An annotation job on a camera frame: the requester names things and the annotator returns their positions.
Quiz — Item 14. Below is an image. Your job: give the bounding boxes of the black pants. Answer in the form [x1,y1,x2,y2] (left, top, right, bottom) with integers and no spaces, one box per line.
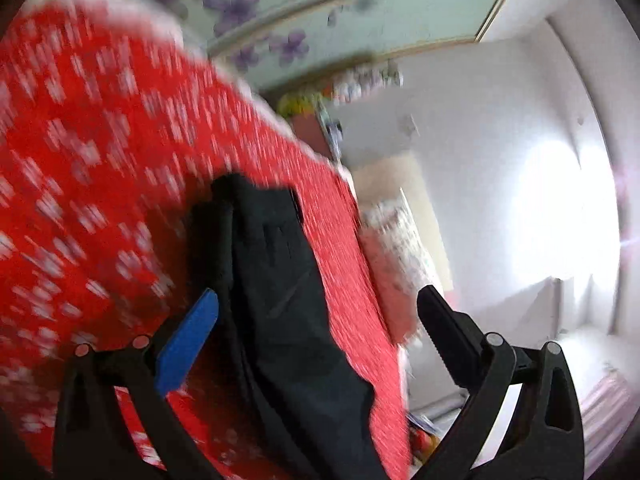
[187,172,388,480]

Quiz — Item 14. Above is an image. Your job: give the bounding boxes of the stack of plush toys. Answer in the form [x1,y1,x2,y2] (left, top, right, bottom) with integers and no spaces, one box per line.
[277,60,406,117]

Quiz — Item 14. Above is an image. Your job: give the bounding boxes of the floral white pillow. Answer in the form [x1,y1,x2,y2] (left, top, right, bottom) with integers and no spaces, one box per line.
[360,200,442,346]

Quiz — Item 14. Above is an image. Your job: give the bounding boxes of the red floral bedspread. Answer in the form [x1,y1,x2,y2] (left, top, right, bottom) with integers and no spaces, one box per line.
[0,0,413,480]

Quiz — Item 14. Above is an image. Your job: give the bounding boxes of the pink striped curtain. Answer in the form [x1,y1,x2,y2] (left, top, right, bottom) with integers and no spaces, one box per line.
[575,365,637,461]

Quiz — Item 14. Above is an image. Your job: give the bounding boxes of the cream padded headboard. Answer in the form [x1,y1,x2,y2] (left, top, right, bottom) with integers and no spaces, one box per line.
[350,154,453,291]

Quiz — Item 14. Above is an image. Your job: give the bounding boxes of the pink bedside table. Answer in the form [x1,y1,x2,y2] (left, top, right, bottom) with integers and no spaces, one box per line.
[290,109,347,163]

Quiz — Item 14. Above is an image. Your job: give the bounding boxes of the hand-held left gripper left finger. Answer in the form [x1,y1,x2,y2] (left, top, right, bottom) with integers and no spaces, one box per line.
[52,287,226,480]

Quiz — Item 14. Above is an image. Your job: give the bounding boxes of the wardrobe door with purple flowers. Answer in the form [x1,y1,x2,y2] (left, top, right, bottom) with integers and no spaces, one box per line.
[115,0,521,92]

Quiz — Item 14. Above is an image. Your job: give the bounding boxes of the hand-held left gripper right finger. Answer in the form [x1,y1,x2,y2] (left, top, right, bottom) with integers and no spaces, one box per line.
[416,284,586,480]

